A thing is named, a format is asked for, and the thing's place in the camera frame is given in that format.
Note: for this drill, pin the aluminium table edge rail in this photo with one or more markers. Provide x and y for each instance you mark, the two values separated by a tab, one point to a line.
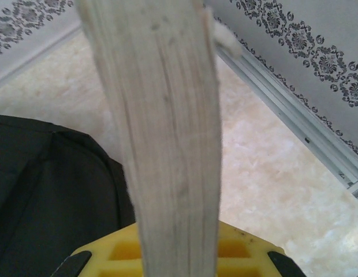
297	121
37	54

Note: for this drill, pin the black backpack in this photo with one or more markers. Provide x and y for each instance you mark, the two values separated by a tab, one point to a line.
52	187

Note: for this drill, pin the black paperback with torn corner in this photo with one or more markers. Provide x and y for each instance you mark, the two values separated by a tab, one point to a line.
167	115

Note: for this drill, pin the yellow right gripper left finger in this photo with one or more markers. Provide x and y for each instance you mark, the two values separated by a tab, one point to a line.
121	251

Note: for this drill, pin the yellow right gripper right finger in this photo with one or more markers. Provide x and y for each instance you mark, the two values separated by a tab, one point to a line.
245	256

